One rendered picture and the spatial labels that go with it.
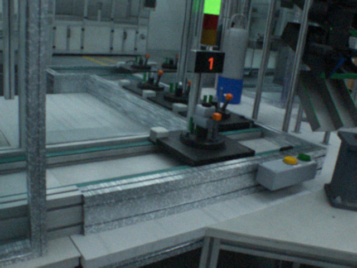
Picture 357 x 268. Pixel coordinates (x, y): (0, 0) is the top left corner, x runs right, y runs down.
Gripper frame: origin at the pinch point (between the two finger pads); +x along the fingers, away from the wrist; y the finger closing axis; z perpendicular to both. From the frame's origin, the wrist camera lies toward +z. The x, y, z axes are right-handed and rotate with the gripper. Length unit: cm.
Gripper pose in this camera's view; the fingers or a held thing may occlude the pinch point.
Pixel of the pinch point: (329, 67)
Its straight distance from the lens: 124.5
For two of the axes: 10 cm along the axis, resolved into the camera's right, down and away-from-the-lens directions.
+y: -8.2, 0.9, -5.7
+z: -5.6, -3.6, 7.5
